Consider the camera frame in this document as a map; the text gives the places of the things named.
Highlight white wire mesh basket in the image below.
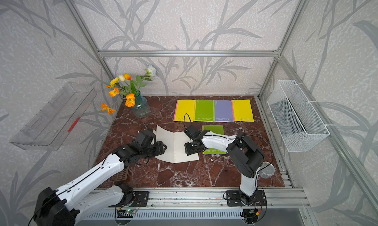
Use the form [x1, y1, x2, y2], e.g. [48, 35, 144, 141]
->
[267, 80, 330, 153]

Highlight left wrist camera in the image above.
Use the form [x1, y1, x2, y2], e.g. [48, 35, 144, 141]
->
[135, 128, 156, 147]

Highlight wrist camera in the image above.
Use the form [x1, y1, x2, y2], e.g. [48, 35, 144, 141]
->
[135, 128, 156, 147]
[184, 125, 202, 141]

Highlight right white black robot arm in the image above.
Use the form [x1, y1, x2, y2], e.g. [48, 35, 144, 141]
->
[184, 126, 265, 197]

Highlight brown slotted spatula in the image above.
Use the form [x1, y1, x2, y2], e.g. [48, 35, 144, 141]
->
[110, 167, 129, 183]

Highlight clear plastic wall tray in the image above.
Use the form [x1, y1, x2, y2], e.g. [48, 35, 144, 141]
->
[10, 82, 97, 151]

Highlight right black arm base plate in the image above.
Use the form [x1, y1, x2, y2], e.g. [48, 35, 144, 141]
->
[225, 190, 267, 207]

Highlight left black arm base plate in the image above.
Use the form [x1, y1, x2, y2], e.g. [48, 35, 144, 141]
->
[126, 191, 150, 208]

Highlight clear glass cup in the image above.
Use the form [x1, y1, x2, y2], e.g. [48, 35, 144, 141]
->
[258, 162, 276, 179]

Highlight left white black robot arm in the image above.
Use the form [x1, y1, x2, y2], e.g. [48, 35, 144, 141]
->
[32, 140, 167, 226]

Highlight glass vase with flowers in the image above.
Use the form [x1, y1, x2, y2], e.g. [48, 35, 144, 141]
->
[106, 65, 157, 118]

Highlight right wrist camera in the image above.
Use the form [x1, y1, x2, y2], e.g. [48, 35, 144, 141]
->
[184, 125, 202, 141]

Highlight purple notebook green spine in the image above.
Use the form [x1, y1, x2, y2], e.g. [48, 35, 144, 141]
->
[214, 100, 234, 123]

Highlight yellow notebook pink spine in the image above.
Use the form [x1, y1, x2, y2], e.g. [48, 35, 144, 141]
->
[232, 100, 254, 122]

